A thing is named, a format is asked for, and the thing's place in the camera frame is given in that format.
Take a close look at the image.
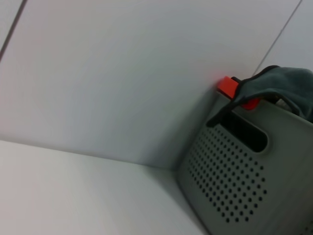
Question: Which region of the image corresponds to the gray perforated storage box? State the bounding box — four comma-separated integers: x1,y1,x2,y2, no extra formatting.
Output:
176,90,313,235

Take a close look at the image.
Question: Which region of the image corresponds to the green yellow black-edged towel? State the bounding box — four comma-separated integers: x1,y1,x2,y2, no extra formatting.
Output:
206,65,313,127

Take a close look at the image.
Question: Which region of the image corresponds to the orange plastic block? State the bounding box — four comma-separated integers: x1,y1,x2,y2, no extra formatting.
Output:
216,76,260,111

